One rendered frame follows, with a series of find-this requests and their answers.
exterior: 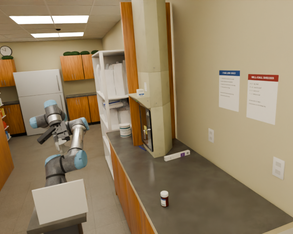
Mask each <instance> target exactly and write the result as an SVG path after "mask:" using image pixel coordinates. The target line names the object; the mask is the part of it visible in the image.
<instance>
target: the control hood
mask: <svg viewBox="0 0 293 234"><path fill-rule="evenodd" d="M128 95H129V96H130V97H131V98H133V99H135V100H137V101H138V102H140V103H141V104H142V105H143V106H145V107H147V108H151V105H150V97H149V96H146V95H144V96H142V97H138V96H137V93H132V94H128Z"/></svg>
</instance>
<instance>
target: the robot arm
mask: <svg viewBox="0 0 293 234"><path fill-rule="evenodd" d="M57 105H58V104H57V103H56V101H55V100H48V101H46V102H45V103H44V109H45V112H46V114H43V115H39V116H35V117H33V118H30V120H29V123H30V125H31V127H32V128H33V129H36V128H40V127H41V128H44V129H47V131H46V132H45V133H44V134H42V135H41V136H40V137H39V138H38V139H37V141H38V143H40V144H43V143H44V142H45V141H46V140H47V139H48V138H49V137H50V136H51V135H52V136H53V139H54V142H55V146H56V149H57V150H58V151H59V152H60V154H57V155H52V156H50V157H48V158H47V159H46V160H45V172H46V184H45V187H49V186H53V185H57V184H62V183H66V182H67V181H66V178H65V173H68V172H71V171H74V170H78V169H81V168H84V167H86V165H87V154H86V152H85V151H84V150H83V142H84V135H85V134H86V131H87V130H89V125H88V123H87V120H86V119H85V118H84V117H82V118H78V119H75V120H72V121H68V122H66V121H67V115H66V113H65V112H63V111H62V110H61V109H60V108H59V107H58V106H57ZM70 135H73V136H72V141H71V147H69V146H65V145H64V143H66V142H67V141H69V140H70ZM67 151H68V152H67ZM65 152H67V155H64V153H65Z"/></svg>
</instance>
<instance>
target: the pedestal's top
mask: <svg viewBox="0 0 293 234"><path fill-rule="evenodd" d="M84 222H87V213H82V214H78V215H74V216H71V217H67V218H64V219H60V220H56V221H52V222H48V223H45V224H41V225H40V224H39V219H38V216H37V211H36V207H34V210H33V213H32V216H31V219H30V222H29V225H28V228H27V234H41V233H45V232H49V231H53V230H56V229H60V228H65V227H68V226H72V225H76V224H80V223H84Z"/></svg>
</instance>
